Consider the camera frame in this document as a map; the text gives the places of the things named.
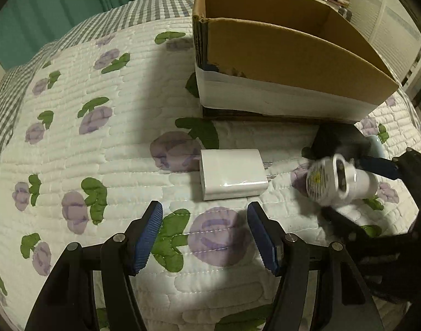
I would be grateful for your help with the white louvered wardrobe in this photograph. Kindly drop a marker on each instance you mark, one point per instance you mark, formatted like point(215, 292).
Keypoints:
point(388, 27)

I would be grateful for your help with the white floral quilted mat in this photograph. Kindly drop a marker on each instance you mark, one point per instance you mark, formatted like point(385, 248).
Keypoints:
point(110, 125)

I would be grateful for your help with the brown cardboard box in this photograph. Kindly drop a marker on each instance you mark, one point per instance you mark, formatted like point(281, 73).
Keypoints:
point(286, 58)

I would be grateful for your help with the teal curtain left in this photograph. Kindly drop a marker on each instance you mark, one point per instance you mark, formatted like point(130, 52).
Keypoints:
point(69, 10)

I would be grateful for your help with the white small box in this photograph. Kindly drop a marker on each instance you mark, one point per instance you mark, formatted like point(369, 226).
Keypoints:
point(231, 174)

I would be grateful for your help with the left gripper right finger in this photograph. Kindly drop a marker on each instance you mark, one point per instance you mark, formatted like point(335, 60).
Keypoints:
point(287, 257)

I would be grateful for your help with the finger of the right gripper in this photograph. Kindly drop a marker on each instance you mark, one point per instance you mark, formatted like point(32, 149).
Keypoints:
point(351, 234)
point(406, 167)

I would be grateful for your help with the grey checkered bedspread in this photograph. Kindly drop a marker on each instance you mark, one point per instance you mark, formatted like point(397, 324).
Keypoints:
point(14, 83)

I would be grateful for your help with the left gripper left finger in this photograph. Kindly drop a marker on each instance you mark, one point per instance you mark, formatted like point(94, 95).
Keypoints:
point(122, 256)

